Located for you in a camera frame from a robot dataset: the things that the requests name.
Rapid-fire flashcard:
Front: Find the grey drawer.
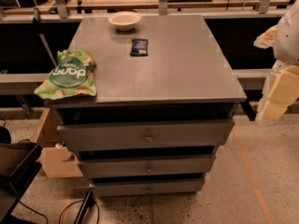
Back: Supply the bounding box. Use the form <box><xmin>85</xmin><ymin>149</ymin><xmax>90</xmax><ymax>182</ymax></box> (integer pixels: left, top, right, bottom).
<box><xmin>78</xmin><ymin>155</ymin><xmax>216</xmax><ymax>178</ymax></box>
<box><xmin>90</xmin><ymin>177</ymin><xmax>205</xmax><ymax>198</ymax></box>
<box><xmin>58</xmin><ymin>119</ymin><xmax>234</xmax><ymax>151</ymax></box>

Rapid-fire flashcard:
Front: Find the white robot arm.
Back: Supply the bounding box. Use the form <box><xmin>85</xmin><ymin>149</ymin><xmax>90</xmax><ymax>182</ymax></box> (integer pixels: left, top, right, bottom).
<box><xmin>253</xmin><ymin>0</ymin><xmax>299</xmax><ymax>122</ymax></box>

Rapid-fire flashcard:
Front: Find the grey drawer cabinet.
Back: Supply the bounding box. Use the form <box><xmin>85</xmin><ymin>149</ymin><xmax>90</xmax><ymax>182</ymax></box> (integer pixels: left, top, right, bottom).
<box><xmin>48</xmin><ymin>15</ymin><xmax>246</xmax><ymax>185</ymax></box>

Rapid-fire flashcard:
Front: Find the grey bottom drawer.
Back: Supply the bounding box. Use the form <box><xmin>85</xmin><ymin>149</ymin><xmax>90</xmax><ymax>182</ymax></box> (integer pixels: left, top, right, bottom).
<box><xmin>90</xmin><ymin>177</ymin><xmax>205</xmax><ymax>198</ymax></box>

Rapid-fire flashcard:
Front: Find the grey top drawer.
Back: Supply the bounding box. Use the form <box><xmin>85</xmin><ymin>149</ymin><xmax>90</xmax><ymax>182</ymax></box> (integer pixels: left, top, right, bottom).
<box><xmin>58</xmin><ymin>119</ymin><xmax>234</xmax><ymax>151</ymax></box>

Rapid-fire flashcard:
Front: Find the dark blue snack packet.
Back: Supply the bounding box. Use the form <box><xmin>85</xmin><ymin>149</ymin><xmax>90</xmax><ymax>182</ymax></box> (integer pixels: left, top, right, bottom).
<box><xmin>130</xmin><ymin>38</ymin><xmax>149</xmax><ymax>57</ymax></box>

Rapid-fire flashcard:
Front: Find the white bowl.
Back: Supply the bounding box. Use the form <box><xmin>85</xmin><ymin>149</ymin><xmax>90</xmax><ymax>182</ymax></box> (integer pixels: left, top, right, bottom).
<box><xmin>108</xmin><ymin>11</ymin><xmax>141</xmax><ymax>32</ymax></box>

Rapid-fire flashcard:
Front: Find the green snack bag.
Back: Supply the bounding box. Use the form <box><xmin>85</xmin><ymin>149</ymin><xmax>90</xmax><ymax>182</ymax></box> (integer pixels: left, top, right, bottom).
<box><xmin>35</xmin><ymin>49</ymin><xmax>96</xmax><ymax>100</ymax></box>

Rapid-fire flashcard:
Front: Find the wooden box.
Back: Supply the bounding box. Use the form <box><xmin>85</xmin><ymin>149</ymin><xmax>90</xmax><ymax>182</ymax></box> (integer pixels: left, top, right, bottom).
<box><xmin>31</xmin><ymin>108</ymin><xmax>82</xmax><ymax>178</ymax></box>

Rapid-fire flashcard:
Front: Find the wooden workbench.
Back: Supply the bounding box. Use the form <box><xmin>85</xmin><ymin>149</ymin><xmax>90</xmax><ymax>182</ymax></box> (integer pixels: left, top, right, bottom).
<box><xmin>0</xmin><ymin>0</ymin><xmax>299</xmax><ymax>16</ymax></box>

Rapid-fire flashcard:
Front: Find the black floor cable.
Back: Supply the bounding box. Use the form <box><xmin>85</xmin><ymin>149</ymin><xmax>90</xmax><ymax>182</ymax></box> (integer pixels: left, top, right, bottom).
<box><xmin>19</xmin><ymin>198</ymin><xmax>101</xmax><ymax>224</ymax></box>

